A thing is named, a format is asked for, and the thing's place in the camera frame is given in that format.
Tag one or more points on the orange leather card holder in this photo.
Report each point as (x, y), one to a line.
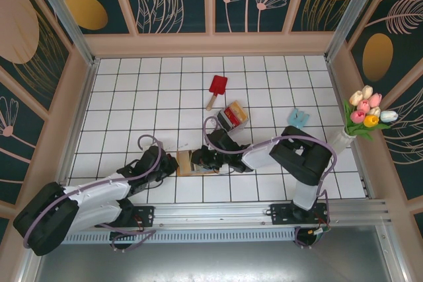
(184, 163)

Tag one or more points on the aluminium frame rail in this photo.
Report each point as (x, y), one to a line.
(211, 216)

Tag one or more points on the clear acrylic card box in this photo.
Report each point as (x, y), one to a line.
(239, 126)

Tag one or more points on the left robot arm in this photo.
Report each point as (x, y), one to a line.
(82, 199)

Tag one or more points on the red toy shovel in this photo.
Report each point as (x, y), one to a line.
(218, 84)

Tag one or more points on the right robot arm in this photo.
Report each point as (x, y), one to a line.
(307, 160)

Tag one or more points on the aluminium corner post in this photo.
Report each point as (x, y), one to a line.
(66, 18)
(347, 11)

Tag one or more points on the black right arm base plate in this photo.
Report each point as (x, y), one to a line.
(281, 214)

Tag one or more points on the artificial tulip bouquet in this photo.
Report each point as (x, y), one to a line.
(365, 105)

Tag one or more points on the white ribbed vase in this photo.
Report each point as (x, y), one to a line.
(342, 141)

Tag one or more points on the light blue plastic rack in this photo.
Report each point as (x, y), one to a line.
(297, 119)

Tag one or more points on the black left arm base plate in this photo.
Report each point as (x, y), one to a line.
(143, 214)

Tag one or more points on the grey credit card stack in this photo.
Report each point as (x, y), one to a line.
(223, 121)

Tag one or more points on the brushed metal panel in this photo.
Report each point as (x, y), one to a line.
(211, 262)

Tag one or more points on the red credit card stack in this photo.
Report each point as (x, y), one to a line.
(230, 113)

